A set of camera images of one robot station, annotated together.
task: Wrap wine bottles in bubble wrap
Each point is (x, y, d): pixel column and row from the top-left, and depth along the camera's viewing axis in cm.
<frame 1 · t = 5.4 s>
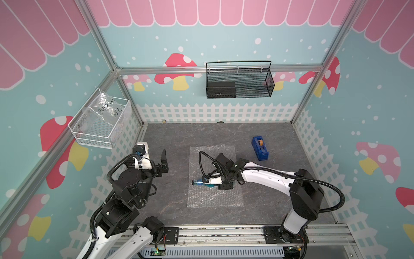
left hand: (153, 153, 62), fingers open
right hand: (220, 179, 86), fingers open
clear bubble wrap sheet: (200, 196, 87), on the table

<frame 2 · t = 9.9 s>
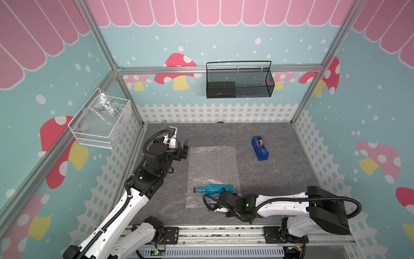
left hand: (176, 141, 72), fingers open
right hand: (224, 199, 83), fingers closed
the named things where they were.

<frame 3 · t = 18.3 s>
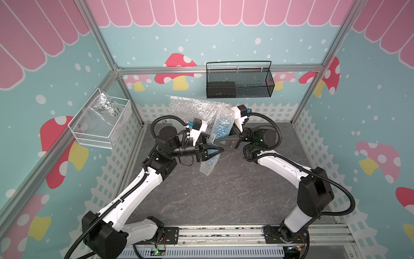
left hand: (221, 148, 60), fingers open
right hand: (212, 137, 55), fingers open
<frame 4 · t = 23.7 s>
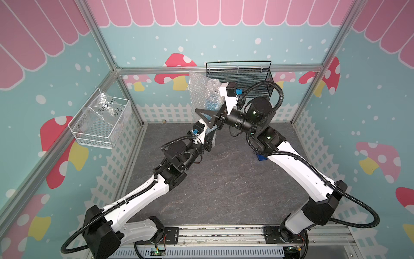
left hand: (214, 126, 65), fingers open
right hand: (201, 105, 53), fingers open
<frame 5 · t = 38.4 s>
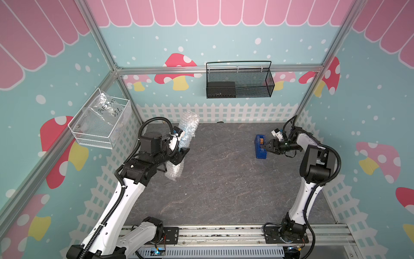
left hand: (182, 148, 71), fingers open
right hand: (265, 148, 97), fingers open
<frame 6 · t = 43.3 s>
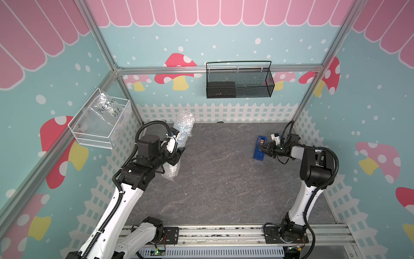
left hand: (177, 147, 71), fingers open
right hand: (260, 147, 99), fingers open
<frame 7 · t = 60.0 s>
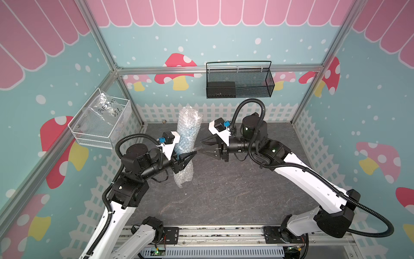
left hand: (191, 150, 60), fingers open
right hand: (201, 146, 57), fingers open
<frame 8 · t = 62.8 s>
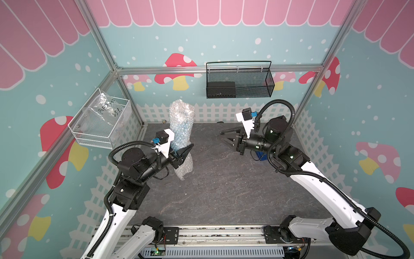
left hand: (187, 142, 59), fingers open
right hand: (219, 136, 57), fingers open
